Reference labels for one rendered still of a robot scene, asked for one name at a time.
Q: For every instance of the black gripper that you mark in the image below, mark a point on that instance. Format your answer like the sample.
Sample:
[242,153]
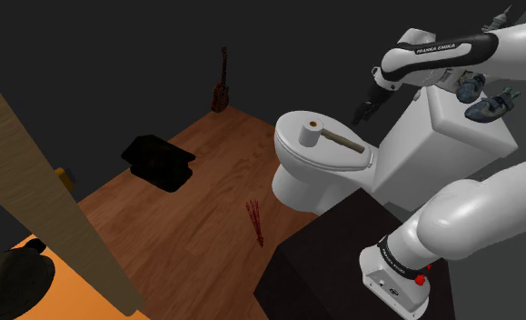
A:
[377,95]

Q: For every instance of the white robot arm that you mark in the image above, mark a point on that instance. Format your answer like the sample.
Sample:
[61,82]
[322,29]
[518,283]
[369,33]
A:
[466,217]

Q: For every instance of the white toilet paper roll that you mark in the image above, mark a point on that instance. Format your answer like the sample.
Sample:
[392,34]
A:
[309,135]

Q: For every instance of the blue grey round figure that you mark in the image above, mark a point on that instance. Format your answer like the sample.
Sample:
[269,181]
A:
[470,90]

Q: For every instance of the blue grey long figure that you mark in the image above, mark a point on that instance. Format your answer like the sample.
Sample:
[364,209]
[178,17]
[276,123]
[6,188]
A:
[486,110]

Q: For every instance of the grey spiky figure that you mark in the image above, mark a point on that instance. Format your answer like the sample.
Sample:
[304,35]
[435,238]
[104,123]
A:
[501,18]

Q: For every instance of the dark red guitar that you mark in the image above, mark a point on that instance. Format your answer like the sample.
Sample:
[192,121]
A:
[220,95]

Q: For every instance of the red twig bundle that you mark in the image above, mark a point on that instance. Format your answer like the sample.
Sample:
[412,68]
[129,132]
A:
[256,221]

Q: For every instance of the dark robot stand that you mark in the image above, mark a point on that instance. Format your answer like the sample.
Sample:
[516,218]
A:
[324,266]

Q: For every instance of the black box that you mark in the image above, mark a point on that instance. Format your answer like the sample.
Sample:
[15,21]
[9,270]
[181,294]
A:
[158,162]

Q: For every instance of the yellow door knob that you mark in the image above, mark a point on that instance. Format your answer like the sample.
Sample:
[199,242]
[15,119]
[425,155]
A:
[66,178]

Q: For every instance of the light wooden door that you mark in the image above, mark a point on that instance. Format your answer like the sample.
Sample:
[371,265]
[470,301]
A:
[36,190]

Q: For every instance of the black round object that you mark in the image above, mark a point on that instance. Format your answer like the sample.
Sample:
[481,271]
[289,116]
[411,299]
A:
[10,283]

